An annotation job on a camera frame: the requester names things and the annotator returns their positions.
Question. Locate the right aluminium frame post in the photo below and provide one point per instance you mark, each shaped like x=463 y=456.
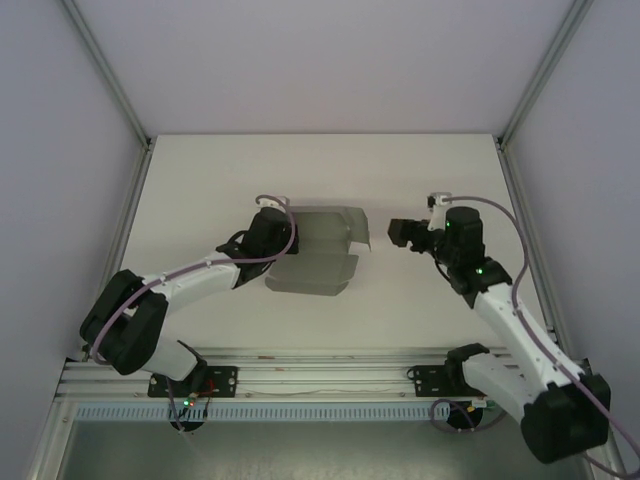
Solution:
x=545 y=70

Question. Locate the table side rail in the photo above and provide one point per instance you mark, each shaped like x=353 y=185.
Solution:
x=535 y=250
x=120 y=250

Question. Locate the right table side rail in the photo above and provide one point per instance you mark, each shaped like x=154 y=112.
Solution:
x=535 y=250

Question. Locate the aluminium frame post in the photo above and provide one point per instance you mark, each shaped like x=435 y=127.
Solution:
x=107 y=75
x=545 y=70

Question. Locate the grey metal sheet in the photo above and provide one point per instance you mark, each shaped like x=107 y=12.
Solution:
x=300 y=450

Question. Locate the right black round grommet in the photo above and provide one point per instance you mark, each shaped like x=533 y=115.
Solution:
x=462 y=417

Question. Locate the grey paper box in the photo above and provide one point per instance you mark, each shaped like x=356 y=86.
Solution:
x=320 y=272

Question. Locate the left black round grommet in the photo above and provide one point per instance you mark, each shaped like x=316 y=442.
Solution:
x=187 y=426

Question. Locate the left small LED board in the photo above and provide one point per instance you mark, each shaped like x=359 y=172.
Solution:
x=189 y=400

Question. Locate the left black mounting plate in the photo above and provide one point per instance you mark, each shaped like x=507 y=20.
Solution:
x=222 y=381

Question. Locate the black round grommet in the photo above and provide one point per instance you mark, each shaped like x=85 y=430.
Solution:
x=462 y=417
x=187 y=426

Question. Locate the left aluminium frame post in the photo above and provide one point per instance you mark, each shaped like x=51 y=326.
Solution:
x=107 y=75

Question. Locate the left table side rail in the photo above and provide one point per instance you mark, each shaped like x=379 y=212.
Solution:
x=120 y=250

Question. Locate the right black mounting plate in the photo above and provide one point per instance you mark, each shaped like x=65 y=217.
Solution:
x=430 y=380

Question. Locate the black mounting plate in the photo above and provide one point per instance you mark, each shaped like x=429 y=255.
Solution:
x=222 y=381
x=430 y=380

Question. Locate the small led board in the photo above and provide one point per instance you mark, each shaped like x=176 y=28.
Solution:
x=481 y=402
x=189 y=400

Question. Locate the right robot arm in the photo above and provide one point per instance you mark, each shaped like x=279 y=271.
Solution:
x=505 y=320

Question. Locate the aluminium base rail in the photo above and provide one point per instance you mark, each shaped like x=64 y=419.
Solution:
x=325 y=377

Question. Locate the right small LED board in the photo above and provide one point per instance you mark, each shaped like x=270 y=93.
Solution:
x=481 y=402

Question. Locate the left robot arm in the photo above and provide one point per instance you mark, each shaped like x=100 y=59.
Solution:
x=200 y=280

